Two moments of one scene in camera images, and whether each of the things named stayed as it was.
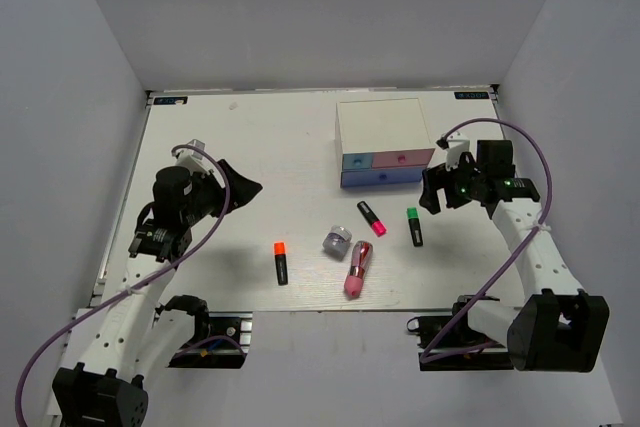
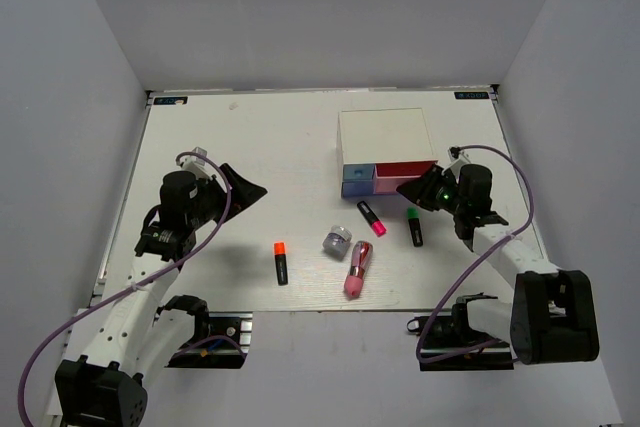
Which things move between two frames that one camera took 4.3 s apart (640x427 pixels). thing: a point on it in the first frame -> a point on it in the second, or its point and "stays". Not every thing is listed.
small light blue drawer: [357, 161] -> [358, 172]
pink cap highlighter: [378, 227] stays
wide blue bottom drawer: [360, 178] -> [357, 188]
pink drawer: [401, 158] -> [389, 176]
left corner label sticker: [170, 100] stays
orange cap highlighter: [281, 262] stays
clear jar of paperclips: [337, 241] stays
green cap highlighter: [414, 223] stays
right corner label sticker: [471, 95] stays
